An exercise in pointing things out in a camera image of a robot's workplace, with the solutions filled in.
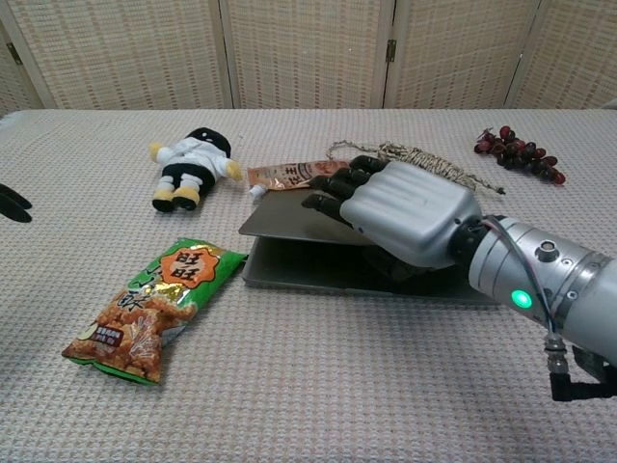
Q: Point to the brass screen hinge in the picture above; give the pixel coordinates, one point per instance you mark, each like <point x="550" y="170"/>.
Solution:
<point x="13" y="54"/>
<point x="391" y="49"/>

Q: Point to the orange spout pouch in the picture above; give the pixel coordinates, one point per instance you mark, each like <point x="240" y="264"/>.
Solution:
<point x="289" y="176"/>

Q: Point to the black and white plush doll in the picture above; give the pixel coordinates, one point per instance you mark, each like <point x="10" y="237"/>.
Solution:
<point x="193" y="159"/>

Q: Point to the woven folding screen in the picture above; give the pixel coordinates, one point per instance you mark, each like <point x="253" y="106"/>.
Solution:
<point x="308" y="53"/>

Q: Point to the green snack bag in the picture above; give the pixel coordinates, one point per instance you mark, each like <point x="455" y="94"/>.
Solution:
<point x="149" y="308"/>

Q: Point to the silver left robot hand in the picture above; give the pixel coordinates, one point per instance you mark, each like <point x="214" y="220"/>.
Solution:
<point x="12" y="205"/>

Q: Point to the silver laptop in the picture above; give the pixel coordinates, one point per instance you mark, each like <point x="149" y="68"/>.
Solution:
<point x="289" y="219"/>

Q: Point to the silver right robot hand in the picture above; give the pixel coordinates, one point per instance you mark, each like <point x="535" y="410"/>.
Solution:
<point x="410" y="207"/>

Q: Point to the white woven tablecloth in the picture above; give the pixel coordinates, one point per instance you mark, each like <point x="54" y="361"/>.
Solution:
<point x="289" y="386"/>

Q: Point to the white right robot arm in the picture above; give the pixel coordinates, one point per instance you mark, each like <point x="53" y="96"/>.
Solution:
<point x="569" y="284"/>

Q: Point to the dark red fake grapes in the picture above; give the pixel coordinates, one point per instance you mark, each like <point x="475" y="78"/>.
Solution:
<point x="525" y="154"/>

